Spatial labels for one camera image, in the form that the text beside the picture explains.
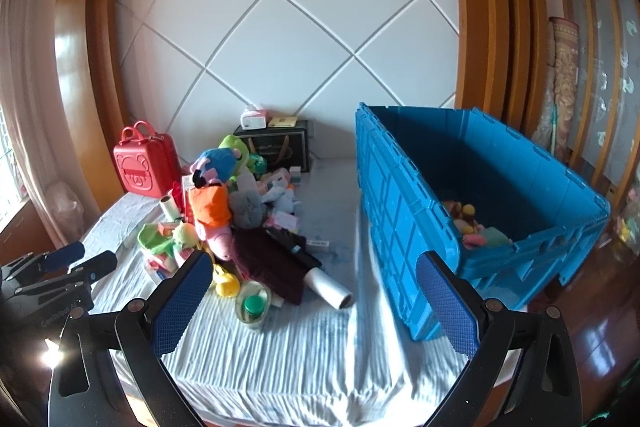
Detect yellow duck clip toy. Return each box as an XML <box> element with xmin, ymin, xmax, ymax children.
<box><xmin>212</xmin><ymin>261</ymin><xmax>242</xmax><ymax>299</ymax></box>

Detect large white lint roller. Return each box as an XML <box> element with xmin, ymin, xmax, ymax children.
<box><xmin>265</xmin><ymin>229</ymin><xmax>355</xmax><ymax>310</ymax></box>

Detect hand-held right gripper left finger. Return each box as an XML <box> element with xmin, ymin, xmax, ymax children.
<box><xmin>47</xmin><ymin>249</ymin><xmax>216</xmax><ymax>427</ymax></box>

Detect grey plush toy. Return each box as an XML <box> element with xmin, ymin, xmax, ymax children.
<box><xmin>229</xmin><ymin>189</ymin><xmax>266</xmax><ymax>229</ymax></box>

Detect red suitcase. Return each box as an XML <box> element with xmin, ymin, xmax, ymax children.
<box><xmin>113</xmin><ymin>120</ymin><xmax>182</xmax><ymax>198</ymax></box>

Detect white curtain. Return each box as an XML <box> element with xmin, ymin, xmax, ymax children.
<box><xmin>0</xmin><ymin>0</ymin><xmax>68</xmax><ymax>228</ymax></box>

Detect wooden wardrobe glass doors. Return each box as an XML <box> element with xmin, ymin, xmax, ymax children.
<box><xmin>542</xmin><ymin>0</ymin><xmax>640</xmax><ymax>208</ymax></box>

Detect light green plush toy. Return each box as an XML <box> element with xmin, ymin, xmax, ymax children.
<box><xmin>137</xmin><ymin>222</ymin><xmax>202</xmax><ymax>259</ymax></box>

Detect blue plastic crate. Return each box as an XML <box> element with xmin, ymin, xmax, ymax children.
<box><xmin>355</xmin><ymin>103</ymin><xmax>612</xmax><ymax>342</ymax></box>

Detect wooden wall trim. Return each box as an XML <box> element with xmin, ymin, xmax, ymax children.
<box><xmin>445</xmin><ymin>0</ymin><xmax>552</xmax><ymax>138</ymax></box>
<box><xmin>52</xmin><ymin>0</ymin><xmax>132</xmax><ymax>214</ymax></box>

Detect black gift box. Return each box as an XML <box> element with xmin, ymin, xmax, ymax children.
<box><xmin>234</xmin><ymin>119</ymin><xmax>314</xmax><ymax>172</ymax></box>

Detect green frog plush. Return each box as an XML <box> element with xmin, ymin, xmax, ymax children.
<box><xmin>217</xmin><ymin>134</ymin><xmax>254</xmax><ymax>170</ymax></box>

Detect light blue plush toy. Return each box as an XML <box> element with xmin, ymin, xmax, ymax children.
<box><xmin>260</xmin><ymin>187</ymin><xmax>302</xmax><ymax>214</ymax></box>

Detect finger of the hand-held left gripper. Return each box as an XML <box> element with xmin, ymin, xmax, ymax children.
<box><xmin>0</xmin><ymin>241</ymin><xmax>87</xmax><ymax>283</ymax></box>
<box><xmin>14</xmin><ymin>251</ymin><xmax>119</xmax><ymax>300</ymax></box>

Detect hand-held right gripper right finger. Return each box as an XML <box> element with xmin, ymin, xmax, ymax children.
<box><xmin>415</xmin><ymin>251</ymin><xmax>586</xmax><ymax>427</ymax></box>

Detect rolled patterned mat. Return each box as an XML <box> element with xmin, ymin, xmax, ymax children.
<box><xmin>530</xmin><ymin>16</ymin><xmax>582</xmax><ymax>158</ymax></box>

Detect green pole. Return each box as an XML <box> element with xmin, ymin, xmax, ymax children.
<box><xmin>549</xmin><ymin>104</ymin><xmax>560</xmax><ymax>158</ymax></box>

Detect clear jar green lid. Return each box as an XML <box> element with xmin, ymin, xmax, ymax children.
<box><xmin>235</xmin><ymin>281</ymin><xmax>273</xmax><ymax>333</ymax></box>

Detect white tissue box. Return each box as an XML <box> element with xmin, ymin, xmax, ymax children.
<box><xmin>240</xmin><ymin>105</ymin><xmax>269</xmax><ymax>130</ymax></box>

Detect dark maroon cloth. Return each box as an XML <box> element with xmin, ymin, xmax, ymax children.
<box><xmin>232</xmin><ymin>227</ymin><xmax>322</xmax><ymax>306</ymax></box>

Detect pink pig plush orange dress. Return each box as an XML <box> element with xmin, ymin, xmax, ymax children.
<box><xmin>186</xmin><ymin>177</ymin><xmax>236</xmax><ymax>262</ymax></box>

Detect pink pig plush blue body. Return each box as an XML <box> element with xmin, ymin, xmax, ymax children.
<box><xmin>190</xmin><ymin>148</ymin><xmax>241</xmax><ymax>186</ymax></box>

